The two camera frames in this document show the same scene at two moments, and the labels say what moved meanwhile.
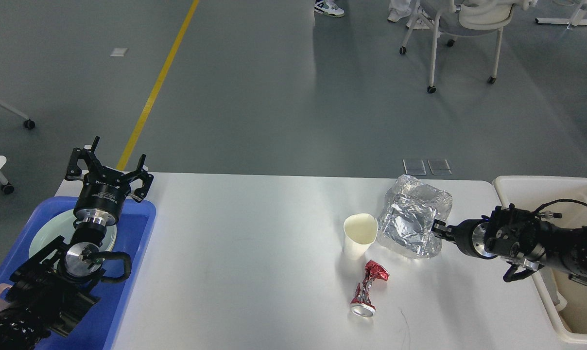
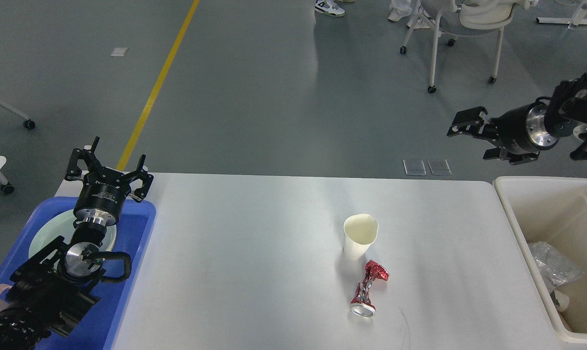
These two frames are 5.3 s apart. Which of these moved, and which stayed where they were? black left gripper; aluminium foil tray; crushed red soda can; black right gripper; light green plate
Moved: black right gripper; aluminium foil tray
Stayed: black left gripper; crushed red soda can; light green plate
